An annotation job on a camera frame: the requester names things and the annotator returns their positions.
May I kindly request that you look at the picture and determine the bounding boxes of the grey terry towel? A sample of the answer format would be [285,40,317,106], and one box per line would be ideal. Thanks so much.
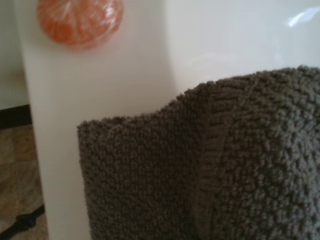
[75,65,320,240]

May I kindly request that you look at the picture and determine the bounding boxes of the orange slice soap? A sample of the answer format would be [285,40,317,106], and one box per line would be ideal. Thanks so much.
[36,0,125,50]

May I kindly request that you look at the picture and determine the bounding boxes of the black wall baseboard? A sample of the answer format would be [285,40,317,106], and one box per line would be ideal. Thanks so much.
[0,104,33,130]

